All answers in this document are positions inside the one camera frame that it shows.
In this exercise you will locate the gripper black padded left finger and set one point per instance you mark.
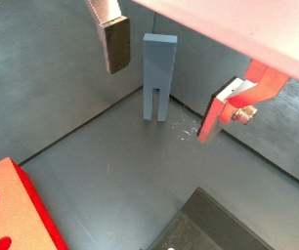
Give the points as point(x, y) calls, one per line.
point(113, 30)

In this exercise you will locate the gripper red bracket right finger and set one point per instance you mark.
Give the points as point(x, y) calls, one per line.
point(232, 103)

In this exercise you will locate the red shape-sorting board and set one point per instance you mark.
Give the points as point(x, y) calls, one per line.
point(26, 228)

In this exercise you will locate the dark grey curved block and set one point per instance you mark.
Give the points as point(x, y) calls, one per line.
point(204, 226)

